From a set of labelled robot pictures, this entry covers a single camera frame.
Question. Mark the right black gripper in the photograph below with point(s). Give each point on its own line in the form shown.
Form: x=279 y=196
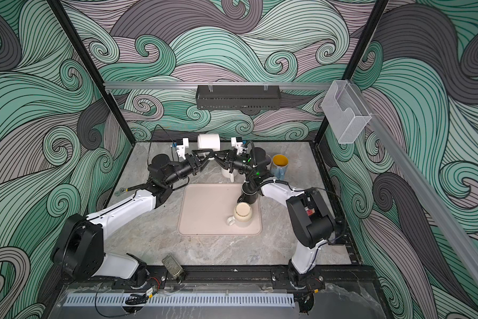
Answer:
x=228 y=153

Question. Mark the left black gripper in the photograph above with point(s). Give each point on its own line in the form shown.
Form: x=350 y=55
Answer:
x=194 y=165

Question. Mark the tall white mug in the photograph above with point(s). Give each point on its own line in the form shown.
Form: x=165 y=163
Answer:
x=209 y=141

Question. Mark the blue mug yellow inside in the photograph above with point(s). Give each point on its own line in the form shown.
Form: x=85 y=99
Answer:
x=279 y=166

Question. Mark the cream speckled mug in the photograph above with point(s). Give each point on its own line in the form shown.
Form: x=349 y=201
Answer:
x=242 y=215

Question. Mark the white ribbed-bottom mug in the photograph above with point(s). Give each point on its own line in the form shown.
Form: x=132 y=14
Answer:
x=228 y=175

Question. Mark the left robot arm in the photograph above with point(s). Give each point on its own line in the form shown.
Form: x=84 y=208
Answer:
x=79 y=248

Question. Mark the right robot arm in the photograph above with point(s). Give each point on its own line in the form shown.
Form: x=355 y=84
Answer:
x=311 y=220

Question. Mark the black glossy mug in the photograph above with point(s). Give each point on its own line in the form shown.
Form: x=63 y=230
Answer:
x=249 y=193

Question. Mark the pink silicone tray mat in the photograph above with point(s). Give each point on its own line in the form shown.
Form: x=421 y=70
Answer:
x=207 y=207

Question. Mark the small metal device front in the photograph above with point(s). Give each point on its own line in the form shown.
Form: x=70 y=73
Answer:
x=173 y=267

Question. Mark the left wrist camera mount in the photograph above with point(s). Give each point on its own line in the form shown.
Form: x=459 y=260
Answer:
x=180 y=147

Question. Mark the black wire wall basket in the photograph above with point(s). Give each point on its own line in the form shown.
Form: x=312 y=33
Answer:
x=238 y=97

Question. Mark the clear acrylic wall holder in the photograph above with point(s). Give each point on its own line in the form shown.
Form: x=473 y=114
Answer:
x=346 y=111

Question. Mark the white slotted cable duct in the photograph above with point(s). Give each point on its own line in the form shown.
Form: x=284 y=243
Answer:
x=185 y=300

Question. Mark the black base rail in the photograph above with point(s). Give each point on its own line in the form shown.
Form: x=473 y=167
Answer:
x=272 y=276

